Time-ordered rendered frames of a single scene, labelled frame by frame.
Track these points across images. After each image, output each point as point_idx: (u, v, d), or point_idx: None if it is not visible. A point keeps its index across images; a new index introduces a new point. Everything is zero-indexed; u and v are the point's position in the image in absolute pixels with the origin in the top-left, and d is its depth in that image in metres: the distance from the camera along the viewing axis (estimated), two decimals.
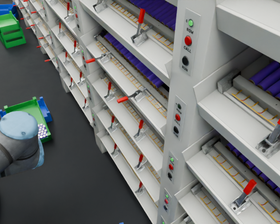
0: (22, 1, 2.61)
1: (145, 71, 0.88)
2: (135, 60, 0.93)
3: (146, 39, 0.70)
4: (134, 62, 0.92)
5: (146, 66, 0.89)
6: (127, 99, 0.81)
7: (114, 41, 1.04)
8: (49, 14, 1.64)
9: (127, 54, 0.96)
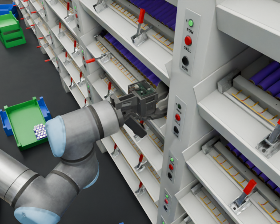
0: (22, 1, 2.61)
1: (145, 71, 0.88)
2: (135, 60, 0.93)
3: (146, 39, 0.70)
4: (134, 62, 0.92)
5: (146, 66, 0.89)
6: None
7: (114, 41, 1.04)
8: (49, 14, 1.64)
9: (127, 54, 0.96)
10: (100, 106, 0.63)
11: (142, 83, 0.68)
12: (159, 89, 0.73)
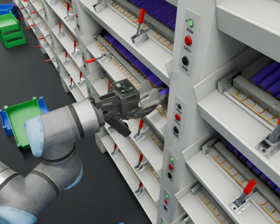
0: (22, 1, 2.61)
1: (145, 71, 0.88)
2: (135, 60, 0.93)
3: (146, 39, 0.70)
4: (134, 62, 0.92)
5: (146, 66, 0.89)
6: None
7: (114, 41, 1.04)
8: (49, 14, 1.64)
9: (127, 54, 0.96)
10: (80, 105, 0.62)
11: (124, 82, 0.67)
12: (143, 88, 0.72)
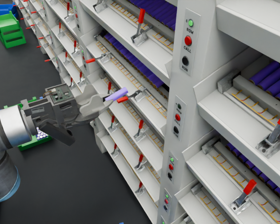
0: (22, 1, 2.61)
1: (145, 71, 0.88)
2: (135, 60, 0.93)
3: (146, 39, 0.70)
4: (134, 62, 0.92)
5: (146, 66, 0.89)
6: (127, 99, 0.81)
7: (114, 41, 1.04)
8: (49, 14, 1.64)
9: (127, 54, 0.96)
10: (6, 112, 0.57)
11: (60, 87, 0.62)
12: (87, 93, 0.67)
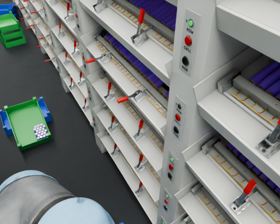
0: (22, 1, 2.61)
1: (145, 71, 0.88)
2: (135, 60, 0.93)
3: (146, 39, 0.70)
4: (134, 62, 0.92)
5: (146, 66, 0.89)
6: (127, 99, 0.81)
7: (114, 41, 1.04)
8: (49, 14, 1.64)
9: (127, 54, 0.96)
10: None
11: None
12: None
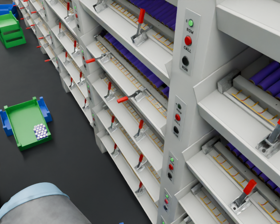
0: (22, 1, 2.61)
1: (145, 71, 0.88)
2: (135, 60, 0.93)
3: (146, 39, 0.70)
4: (134, 62, 0.92)
5: (146, 66, 0.89)
6: (127, 99, 0.81)
7: (114, 41, 1.04)
8: (49, 14, 1.64)
9: (127, 54, 0.96)
10: None
11: None
12: None
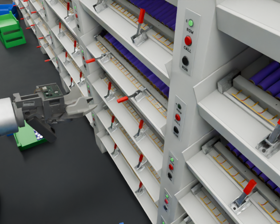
0: (22, 1, 2.61)
1: (145, 71, 0.88)
2: (135, 60, 0.93)
3: (146, 39, 0.70)
4: (134, 62, 0.92)
5: (146, 66, 0.89)
6: (127, 99, 0.81)
7: (114, 41, 1.04)
8: (49, 14, 1.64)
9: (127, 54, 0.96)
10: None
11: (51, 86, 0.68)
12: (73, 94, 0.74)
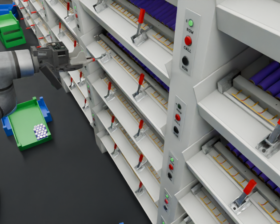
0: (22, 1, 2.61)
1: (149, 69, 0.88)
2: None
3: (146, 39, 0.70)
4: (137, 60, 0.92)
5: None
6: (140, 84, 0.80)
7: None
8: (49, 14, 1.64)
9: (130, 52, 0.96)
10: (21, 51, 0.83)
11: (58, 42, 0.90)
12: (75, 52, 0.95)
